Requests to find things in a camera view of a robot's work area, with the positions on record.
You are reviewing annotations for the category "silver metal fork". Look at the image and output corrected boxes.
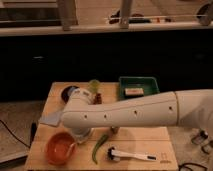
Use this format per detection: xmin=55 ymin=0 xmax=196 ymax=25
xmin=66 ymin=143 xmax=76 ymax=158

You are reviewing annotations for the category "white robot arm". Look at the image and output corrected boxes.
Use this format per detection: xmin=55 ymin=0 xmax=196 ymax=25
xmin=61 ymin=88 xmax=213 ymax=139

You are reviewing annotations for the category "dark bowl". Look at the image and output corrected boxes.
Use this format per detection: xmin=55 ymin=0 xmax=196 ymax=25
xmin=61 ymin=86 xmax=77 ymax=103

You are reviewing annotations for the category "red bowl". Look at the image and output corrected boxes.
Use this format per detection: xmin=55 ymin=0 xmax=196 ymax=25
xmin=45 ymin=132 xmax=76 ymax=165

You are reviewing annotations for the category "light green cup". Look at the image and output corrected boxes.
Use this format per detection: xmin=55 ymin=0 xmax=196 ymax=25
xmin=88 ymin=79 xmax=100 ymax=94

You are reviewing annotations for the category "bunch of dark grapes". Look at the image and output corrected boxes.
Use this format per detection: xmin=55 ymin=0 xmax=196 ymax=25
xmin=94 ymin=93 xmax=102 ymax=104

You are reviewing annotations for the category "brown sponge block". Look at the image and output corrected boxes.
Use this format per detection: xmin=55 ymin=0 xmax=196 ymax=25
xmin=124 ymin=88 xmax=144 ymax=97

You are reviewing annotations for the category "green plastic tray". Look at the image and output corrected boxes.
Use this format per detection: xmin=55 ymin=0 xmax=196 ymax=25
xmin=118 ymin=76 xmax=160 ymax=100

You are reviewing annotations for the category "small metal cup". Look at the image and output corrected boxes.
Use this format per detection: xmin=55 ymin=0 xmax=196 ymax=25
xmin=111 ymin=127 xmax=120 ymax=134

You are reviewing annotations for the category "green chili pepper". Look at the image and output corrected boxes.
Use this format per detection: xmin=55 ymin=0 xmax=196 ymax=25
xmin=92 ymin=134 xmax=109 ymax=164

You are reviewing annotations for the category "blue cloth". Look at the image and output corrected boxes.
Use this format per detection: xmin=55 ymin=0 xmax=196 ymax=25
xmin=39 ymin=110 xmax=62 ymax=127

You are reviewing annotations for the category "spice jar rack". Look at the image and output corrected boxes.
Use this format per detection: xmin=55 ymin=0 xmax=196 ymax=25
xmin=191 ymin=130 xmax=213 ymax=154

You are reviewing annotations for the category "black cable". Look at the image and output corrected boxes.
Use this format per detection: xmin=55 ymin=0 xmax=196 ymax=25
xmin=0 ymin=119 xmax=32 ymax=150

